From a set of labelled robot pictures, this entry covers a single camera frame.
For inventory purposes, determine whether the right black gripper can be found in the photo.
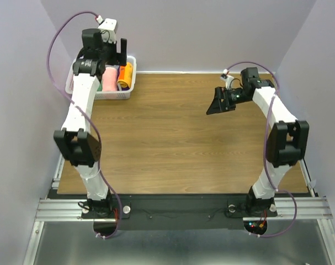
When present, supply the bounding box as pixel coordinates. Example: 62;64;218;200
206;86;251;114

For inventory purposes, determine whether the orange towel with blue spots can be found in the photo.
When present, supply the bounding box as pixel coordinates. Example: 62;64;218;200
117;62;133;87

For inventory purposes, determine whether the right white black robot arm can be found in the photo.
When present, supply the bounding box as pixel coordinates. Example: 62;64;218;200
206;67;310;215

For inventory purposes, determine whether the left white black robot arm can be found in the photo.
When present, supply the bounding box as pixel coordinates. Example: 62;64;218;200
54;29;126;218

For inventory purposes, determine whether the light pink rolled towel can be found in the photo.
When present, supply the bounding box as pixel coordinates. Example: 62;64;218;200
102;66;118;92

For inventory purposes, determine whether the green rolled towel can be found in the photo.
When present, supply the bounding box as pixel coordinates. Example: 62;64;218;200
97;84;103;92

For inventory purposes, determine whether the white plastic basket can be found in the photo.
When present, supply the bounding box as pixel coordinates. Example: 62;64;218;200
65;55;137;100

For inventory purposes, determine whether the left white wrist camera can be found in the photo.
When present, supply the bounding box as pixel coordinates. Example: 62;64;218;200
96;16;118;44

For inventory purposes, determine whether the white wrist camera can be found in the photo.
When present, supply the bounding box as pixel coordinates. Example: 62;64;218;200
220;69;235;90
96;16;118;44

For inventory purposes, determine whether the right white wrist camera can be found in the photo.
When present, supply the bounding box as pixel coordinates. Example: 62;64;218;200
220;69;235;90

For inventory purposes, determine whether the aluminium frame rail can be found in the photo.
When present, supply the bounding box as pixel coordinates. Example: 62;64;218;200
35;196;333;222

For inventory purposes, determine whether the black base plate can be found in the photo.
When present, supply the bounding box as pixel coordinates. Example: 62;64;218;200
36;194;326;230

